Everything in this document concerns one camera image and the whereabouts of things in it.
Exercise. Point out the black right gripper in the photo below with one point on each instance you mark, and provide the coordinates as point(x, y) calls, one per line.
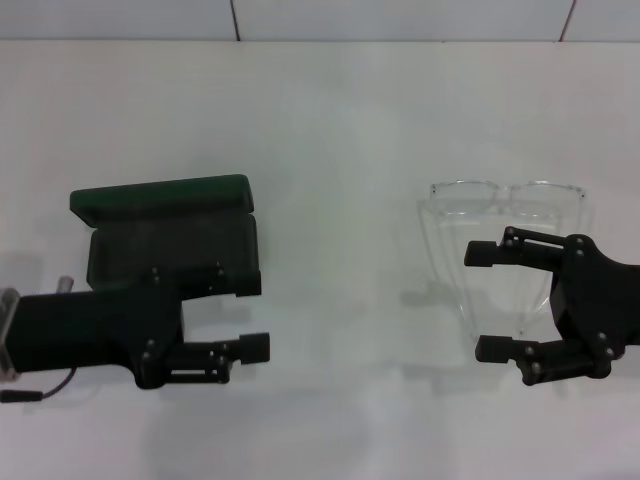
point(600, 300)

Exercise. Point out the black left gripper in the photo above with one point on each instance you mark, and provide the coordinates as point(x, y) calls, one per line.
point(100, 330)

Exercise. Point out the clear transparent glasses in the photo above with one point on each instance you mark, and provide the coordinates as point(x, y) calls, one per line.
point(502, 191)

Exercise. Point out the green glasses case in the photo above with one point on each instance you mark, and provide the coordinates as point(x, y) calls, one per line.
point(160, 197)

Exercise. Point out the left gripper silver connector plug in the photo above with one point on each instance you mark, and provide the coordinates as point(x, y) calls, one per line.
point(65, 286)

